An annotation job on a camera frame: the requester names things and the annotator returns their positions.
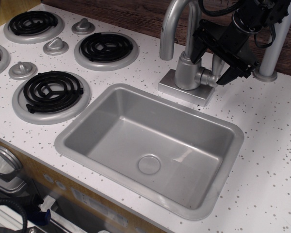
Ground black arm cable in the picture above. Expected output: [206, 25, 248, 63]
[198, 0, 279, 49]

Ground grey stove knob middle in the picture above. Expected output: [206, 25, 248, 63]
[43, 37, 69, 56]

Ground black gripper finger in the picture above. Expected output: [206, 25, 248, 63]
[216, 66, 242, 85]
[190, 37, 207, 63]

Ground black cable lower left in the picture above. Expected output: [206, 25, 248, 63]
[0, 198, 27, 230]

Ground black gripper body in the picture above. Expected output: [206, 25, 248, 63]
[193, 17, 259, 78]

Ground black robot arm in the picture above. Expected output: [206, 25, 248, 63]
[191, 0, 290, 87]

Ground back right stove burner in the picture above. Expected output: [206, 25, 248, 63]
[74, 32, 139, 71]

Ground grey toy sink basin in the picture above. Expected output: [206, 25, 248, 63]
[54, 84, 244, 220]

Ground silver toy faucet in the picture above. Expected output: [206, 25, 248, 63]
[158, 0, 215, 107]

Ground back left stove burner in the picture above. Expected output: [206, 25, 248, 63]
[3, 11, 65, 44]

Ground front right stove burner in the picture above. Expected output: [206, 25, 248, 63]
[12, 71, 91, 125]

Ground grey stove knob lower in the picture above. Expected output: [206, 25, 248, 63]
[9, 62, 37, 80]

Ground left edge stove burner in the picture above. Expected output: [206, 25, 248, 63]
[0, 44, 11, 78]

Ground silver faucet lever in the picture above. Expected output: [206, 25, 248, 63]
[194, 54, 225, 88]

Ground grey support pole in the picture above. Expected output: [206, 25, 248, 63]
[253, 3, 291, 83]

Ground grey stove knob top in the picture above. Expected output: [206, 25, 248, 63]
[71, 18, 95, 35]

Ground grey stove knob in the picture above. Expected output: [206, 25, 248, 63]
[43, 37, 69, 56]
[71, 18, 95, 35]
[9, 62, 37, 80]

